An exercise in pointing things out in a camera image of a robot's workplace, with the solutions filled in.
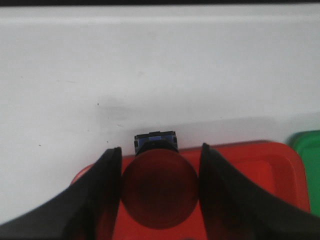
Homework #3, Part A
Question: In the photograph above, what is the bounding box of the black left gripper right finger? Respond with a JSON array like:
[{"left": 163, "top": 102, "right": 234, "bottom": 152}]
[{"left": 199, "top": 143, "right": 320, "bottom": 240}]

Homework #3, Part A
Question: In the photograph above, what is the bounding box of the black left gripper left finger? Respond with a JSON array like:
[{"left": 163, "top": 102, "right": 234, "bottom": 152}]
[{"left": 0, "top": 147, "right": 122, "bottom": 240}]

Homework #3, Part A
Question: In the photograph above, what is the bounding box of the red mushroom push button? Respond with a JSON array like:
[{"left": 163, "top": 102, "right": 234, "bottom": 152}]
[{"left": 121, "top": 131, "right": 199, "bottom": 230}]

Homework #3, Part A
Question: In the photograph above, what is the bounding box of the red plastic tray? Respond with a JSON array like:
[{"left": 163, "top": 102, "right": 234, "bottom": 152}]
[{"left": 71, "top": 139, "right": 311, "bottom": 240}]

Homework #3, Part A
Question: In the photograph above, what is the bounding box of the green plastic tray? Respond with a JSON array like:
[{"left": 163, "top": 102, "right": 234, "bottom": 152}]
[{"left": 288, "top": 130, "right": 320, "bottom": 216}]

